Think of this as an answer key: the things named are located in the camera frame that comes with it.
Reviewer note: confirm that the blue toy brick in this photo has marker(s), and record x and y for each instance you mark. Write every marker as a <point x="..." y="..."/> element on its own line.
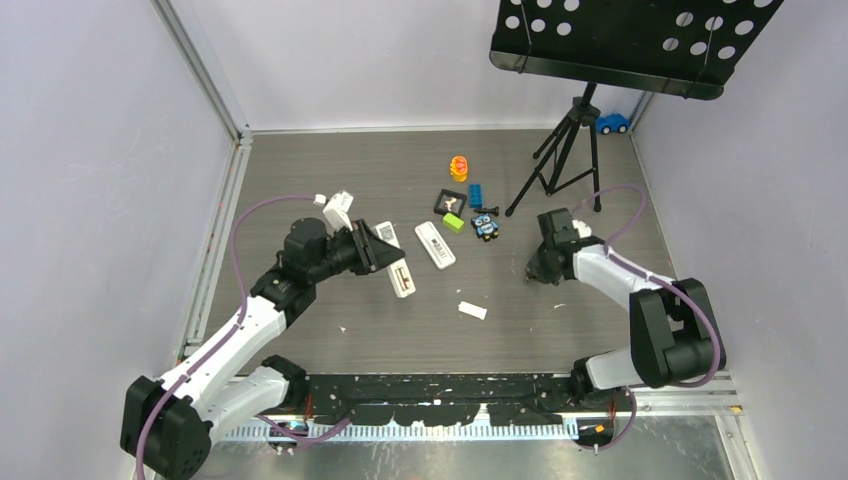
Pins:
<point x="475" y="196"/>

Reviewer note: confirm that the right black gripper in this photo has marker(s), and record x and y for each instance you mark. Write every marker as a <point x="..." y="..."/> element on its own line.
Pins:
<point x="536" y="270"/>

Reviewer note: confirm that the black screw bolt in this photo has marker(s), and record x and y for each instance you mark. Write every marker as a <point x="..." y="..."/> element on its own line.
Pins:
<point x="488" y="211"/>

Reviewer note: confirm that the blue owl toy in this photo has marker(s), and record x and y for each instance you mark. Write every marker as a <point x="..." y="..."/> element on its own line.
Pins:
<point x="485" y="227"/>

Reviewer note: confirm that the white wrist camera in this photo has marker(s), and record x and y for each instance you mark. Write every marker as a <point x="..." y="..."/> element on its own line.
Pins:
<point x="582" y="229"/>
<point x="335" y="209"/>

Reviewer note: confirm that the black square frame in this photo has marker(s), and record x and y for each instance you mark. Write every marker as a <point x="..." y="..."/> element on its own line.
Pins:
<point x="450" y="202"/>

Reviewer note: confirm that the white remote control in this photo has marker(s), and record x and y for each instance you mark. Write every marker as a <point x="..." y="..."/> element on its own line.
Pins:
<point x="399" y="273"/>
<point x="435" y="245"/>

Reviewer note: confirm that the green block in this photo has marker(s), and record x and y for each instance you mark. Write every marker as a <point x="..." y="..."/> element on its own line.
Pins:
<point x="453" y="222"/>

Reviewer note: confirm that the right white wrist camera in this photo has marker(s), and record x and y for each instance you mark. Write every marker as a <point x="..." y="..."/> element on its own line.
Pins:
<point x="582" y="229"/>

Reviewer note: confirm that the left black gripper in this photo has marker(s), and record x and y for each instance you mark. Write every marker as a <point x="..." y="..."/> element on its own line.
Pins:
<point x="372" y="253"/>

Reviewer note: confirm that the orange yellow toy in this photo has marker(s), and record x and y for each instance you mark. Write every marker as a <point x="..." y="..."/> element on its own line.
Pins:
<point x="459" y="169"/>

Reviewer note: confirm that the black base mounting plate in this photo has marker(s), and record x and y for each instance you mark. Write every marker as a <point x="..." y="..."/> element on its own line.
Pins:
<point x="444" y="407"/>

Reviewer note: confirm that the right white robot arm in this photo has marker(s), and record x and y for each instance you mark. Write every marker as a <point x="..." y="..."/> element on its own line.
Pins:
<point x="673" y="334"/>

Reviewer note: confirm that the blue toy car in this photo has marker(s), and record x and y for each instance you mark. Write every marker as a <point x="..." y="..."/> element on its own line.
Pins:
<point x="612" y="123"/>

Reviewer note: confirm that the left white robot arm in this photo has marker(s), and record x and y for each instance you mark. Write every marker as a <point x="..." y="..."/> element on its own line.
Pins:
<point x="171" y="423"/>

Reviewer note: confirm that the black perforated music stand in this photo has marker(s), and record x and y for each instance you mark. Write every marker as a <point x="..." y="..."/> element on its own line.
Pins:
<point x="687" y="49"/>

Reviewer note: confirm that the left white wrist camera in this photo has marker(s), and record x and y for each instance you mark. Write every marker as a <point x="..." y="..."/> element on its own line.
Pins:
<point x="335" y="209"/>

